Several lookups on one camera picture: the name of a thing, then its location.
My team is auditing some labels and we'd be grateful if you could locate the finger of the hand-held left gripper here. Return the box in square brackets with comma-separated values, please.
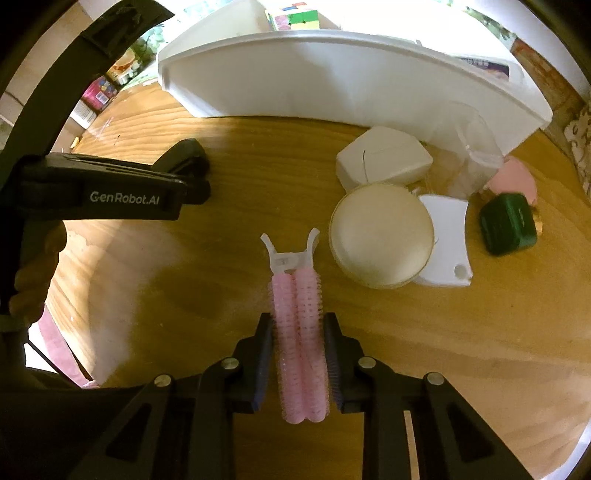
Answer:
[179, 179, 212, 205]
[152, 140, 211, 177]

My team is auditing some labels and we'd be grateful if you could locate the letter printed bag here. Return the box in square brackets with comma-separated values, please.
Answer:
[564, 104, 591, 195]

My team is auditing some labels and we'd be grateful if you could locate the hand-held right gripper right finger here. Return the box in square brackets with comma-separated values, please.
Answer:
[323, 313, 534, 480]

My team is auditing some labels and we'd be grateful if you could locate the clear plastic bag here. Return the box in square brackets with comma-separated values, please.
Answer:
[427, 102, 504, 199]

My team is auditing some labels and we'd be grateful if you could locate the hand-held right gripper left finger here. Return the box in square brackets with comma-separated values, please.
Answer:
[69, 313, 275, 480]

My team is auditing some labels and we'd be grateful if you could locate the green small case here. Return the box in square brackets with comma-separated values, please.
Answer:
[479, 193, 540, 256]

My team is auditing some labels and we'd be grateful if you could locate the white labelled rectangular box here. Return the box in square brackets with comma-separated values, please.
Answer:
[455, 53, 511, 80]

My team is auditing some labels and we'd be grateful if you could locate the person's left hand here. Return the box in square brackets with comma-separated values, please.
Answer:
[10, 222, 68, 333]

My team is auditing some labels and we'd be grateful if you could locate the white angular box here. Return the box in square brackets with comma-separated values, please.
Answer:
[335, 126, 434, 192]

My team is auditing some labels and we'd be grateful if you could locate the colourful puzzle cube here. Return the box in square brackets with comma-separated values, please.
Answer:
[265, 0, 320, 32]

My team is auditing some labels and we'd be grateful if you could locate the pink hair roller clip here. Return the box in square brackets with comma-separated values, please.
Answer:
[260, 227, 331, 425]

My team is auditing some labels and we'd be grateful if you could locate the cream round compact case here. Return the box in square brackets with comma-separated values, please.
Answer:
[329, 183, 435, 290]

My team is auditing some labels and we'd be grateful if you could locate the pink cloth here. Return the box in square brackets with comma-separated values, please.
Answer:
[28, 318, 95, 388]

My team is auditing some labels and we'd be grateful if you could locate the white plastic bin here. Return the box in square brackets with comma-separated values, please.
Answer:
[157, 0, 553, 155]

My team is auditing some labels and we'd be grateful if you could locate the pink round object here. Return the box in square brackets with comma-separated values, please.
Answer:
[482, 156, 539, 206]

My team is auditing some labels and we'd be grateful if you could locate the orange printed cardboard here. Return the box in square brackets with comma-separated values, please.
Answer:
[510, 39, 583, 134]

